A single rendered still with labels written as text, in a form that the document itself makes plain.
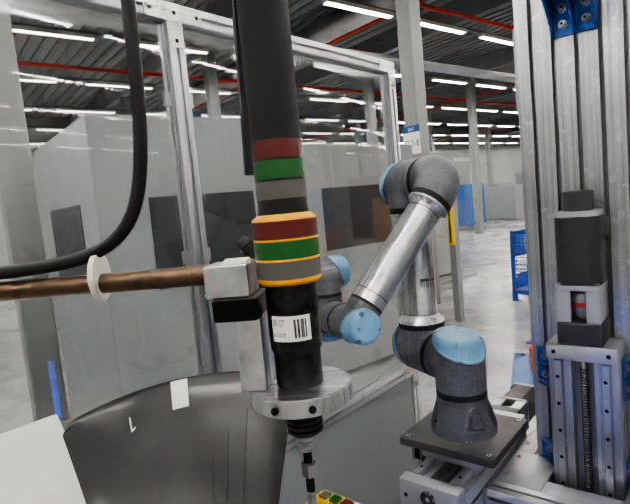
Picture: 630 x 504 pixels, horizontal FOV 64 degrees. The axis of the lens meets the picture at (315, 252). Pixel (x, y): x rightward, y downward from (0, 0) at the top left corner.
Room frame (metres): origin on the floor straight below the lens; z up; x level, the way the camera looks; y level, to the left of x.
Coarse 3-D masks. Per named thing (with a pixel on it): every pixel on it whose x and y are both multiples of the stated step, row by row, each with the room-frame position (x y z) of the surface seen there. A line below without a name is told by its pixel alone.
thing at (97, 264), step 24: (120, 0) 0.35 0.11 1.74; (144, 96) 0.35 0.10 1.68; (144, 120) 0.35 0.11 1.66; (144, 144) 0.35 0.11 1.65; (144, 168) 0.35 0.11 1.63; (144, 192) 0.35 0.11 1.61; (120, 240) 0.35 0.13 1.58; (24, 264) 0.36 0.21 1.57; (48, 264) 0.35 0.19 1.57; (72, 264) 0.35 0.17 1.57; (96, 264) 0.35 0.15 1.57; (96, 288) 0.35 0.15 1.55
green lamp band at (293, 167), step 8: (272, 160) 0.32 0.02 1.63; (280, 160) 0.32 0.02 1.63; (288, 160) 0.32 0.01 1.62; (296, 160) 0.33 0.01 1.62; (256, 168) 0.33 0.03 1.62; (264, 168) 0.32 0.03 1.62; (272, 168) 0.32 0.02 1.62; (280, 168) 0.32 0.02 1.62; (288, 168) 0.32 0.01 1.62; (296, 168) 0.33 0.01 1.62; (256, 176) 0.33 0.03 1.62; (264, 176) 0.32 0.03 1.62; (272, 176) 0.32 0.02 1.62; (280, 176) 0.32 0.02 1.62; (288, 176) 0.32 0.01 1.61; (296, 176) 0.33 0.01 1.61; (304, 176) 0.34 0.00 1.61
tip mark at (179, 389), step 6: (186, 378) 0.51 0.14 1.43; (174, 384) 0.50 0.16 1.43; (180, 384) 0.50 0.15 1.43; (186, 384) 0.50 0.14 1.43; (174, 390) 0.50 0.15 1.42; (180, 390) 0.50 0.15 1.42; (186, 390) 0.50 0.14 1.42; (174, 396) 0.49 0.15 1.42; (180, 396) 0.49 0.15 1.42; (186, 396) 0.49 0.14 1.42; (174, 402) 0.49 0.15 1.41; (180, 402) 0.49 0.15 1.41; (186, 402) 0.49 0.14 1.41; (174, 408) 0.48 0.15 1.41
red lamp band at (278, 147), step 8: (256, 144) 0.33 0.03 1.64; (264, 144) 0.32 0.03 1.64; (272, 144) 0.32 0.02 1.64; (280, 144) 0.32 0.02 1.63; (288, 144) 0.32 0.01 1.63; (296, 144) 0.33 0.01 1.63; (256, 152) 0.33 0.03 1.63; (264, 152) 0.32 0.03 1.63; (272, 152) 0.32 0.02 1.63; (280, 152) 0.32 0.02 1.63; (288, 152) 0.32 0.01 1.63; (296, 152) 0.33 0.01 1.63
